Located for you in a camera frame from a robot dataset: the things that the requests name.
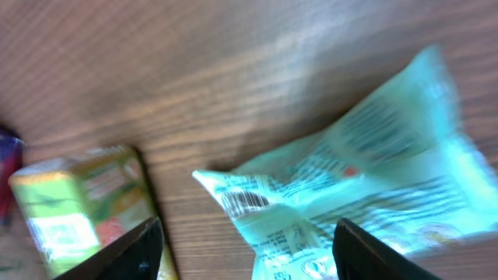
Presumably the green yellow drink carton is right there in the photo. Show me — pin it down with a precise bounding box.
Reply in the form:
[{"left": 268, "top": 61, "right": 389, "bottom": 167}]
[{"left": 9, "top": 145, "right": 158, "bottom": 278}]

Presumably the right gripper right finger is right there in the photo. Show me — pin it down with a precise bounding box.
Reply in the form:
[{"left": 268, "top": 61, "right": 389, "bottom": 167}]
[{"left": 332, "top": 218, "right": 440, "bottom": 280}]

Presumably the purple red packet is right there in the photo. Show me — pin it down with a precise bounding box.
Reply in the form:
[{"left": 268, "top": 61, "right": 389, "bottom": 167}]
[{"left": 1, "top": 127, "right": 23, "bottom": 230}]

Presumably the light blue plastic packet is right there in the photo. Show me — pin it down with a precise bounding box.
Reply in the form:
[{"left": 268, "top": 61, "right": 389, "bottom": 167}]
[{"left": 193, "top": 47, "right": 497, "bottom": 279}]

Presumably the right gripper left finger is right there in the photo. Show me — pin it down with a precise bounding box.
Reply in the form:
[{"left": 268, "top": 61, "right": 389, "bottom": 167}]
[{"left": 54, "top": 217, "right": 164, "bottom": 280}]

